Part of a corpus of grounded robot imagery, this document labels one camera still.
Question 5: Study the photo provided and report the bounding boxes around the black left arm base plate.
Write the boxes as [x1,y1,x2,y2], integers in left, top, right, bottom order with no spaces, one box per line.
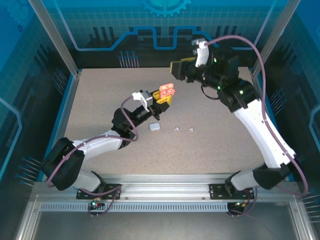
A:
[76,183,123,200]

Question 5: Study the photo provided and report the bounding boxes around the grey metal panel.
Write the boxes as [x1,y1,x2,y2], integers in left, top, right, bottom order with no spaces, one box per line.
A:
[31,211,302,240]

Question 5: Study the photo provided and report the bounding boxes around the slotted grey cable duct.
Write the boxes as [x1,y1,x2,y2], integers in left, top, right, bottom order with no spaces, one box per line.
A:
[39,202,230,213]

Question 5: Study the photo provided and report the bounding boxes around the aluminium frame post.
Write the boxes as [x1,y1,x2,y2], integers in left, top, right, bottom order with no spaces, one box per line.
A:
[28,0,83,78]
[250,0,305,78]

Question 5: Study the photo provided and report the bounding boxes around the pink earbud charging case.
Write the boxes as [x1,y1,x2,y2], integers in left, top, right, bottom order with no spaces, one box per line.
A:
[159,83,177,99]

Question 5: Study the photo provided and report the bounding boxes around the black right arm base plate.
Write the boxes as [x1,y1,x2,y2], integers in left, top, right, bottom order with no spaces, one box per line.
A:
[208,183,256,200]

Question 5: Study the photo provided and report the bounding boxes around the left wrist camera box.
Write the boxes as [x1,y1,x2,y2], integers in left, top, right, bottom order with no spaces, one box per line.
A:
[131,89,154,112]

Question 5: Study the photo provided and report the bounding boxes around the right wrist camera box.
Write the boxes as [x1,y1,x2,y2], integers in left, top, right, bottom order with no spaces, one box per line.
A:
[191,37,210,69]

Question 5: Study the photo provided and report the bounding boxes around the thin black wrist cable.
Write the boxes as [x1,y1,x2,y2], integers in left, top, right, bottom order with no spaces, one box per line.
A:
[200,83,222,101]

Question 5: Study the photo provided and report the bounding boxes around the aluminium mounting rail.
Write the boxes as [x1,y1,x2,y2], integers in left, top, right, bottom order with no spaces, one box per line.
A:
[32,174,300,202]

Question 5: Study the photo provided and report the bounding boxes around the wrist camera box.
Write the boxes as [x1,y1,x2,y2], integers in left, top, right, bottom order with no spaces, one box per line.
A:
[191,37,210,69]
[131,89,154,112]

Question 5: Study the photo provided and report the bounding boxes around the small connector board with LEDs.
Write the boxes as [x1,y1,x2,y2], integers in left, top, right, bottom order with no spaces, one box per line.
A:
[227,199,251,215]
[87,196,106,211]

